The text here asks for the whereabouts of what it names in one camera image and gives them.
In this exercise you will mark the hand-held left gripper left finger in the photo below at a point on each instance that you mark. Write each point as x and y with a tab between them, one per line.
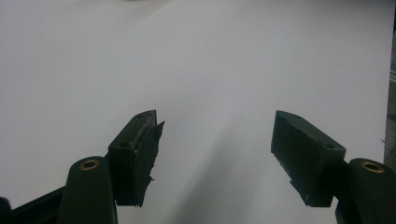
134	161

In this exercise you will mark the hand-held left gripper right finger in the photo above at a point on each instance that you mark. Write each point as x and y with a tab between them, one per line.
306	155

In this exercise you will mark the grey metal floor rail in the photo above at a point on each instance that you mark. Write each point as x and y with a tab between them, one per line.
391	118

